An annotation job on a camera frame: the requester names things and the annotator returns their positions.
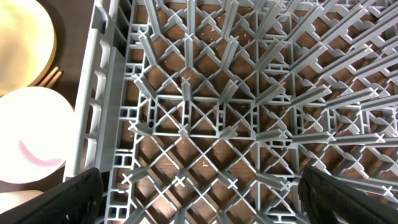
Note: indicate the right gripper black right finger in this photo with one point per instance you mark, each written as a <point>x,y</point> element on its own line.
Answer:
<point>324,197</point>

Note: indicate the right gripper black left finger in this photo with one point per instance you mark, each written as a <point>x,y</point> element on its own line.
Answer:
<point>77,200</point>

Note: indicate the cream white cup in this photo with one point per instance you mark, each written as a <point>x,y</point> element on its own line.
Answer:
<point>9,200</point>

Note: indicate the pink bowl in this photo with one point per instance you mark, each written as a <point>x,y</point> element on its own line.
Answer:
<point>37,129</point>

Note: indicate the wooden chopstick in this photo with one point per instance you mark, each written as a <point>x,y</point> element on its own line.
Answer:
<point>49,77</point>
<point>56,77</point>

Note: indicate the grey dishwasher rack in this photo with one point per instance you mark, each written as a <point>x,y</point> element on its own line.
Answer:
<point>208,111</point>

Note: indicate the yellow plate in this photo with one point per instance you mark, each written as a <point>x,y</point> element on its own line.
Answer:
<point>28,44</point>

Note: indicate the dark brown tray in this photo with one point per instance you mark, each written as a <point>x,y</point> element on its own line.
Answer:
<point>70,20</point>

